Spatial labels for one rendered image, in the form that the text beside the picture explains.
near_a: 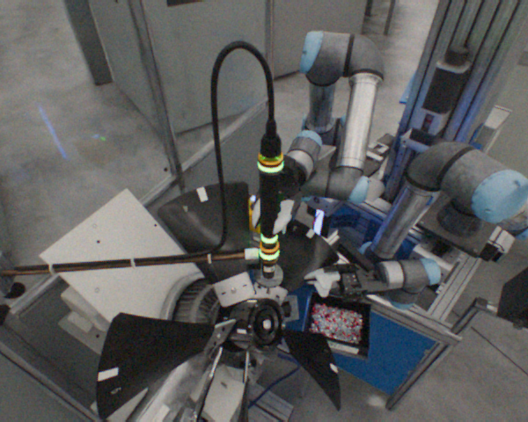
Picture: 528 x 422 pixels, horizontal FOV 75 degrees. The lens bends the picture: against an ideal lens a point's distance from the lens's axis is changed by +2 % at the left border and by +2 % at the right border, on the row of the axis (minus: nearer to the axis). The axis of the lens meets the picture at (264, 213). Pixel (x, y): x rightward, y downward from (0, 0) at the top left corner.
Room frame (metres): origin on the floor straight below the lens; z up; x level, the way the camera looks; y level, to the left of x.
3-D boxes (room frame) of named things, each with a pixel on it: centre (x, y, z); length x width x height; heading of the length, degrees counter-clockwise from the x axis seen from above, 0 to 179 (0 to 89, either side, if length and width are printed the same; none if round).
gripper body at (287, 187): (0.59, -0.05, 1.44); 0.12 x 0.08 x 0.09; 160
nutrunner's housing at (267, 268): (0.47, -0.01, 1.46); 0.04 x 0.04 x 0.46
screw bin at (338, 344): (0.56, -0.25, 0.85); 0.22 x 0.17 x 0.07; 75
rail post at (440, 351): (0.52, -0.65, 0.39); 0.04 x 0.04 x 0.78; 60
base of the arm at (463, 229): (0.86, -0.72, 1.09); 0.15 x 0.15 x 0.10
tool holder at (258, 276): (0.47, 0.00, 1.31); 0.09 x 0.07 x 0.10; 95
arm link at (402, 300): (0.56, -0.41, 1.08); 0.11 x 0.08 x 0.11; 29
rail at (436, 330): (0.74, -0.28, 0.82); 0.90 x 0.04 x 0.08; 60
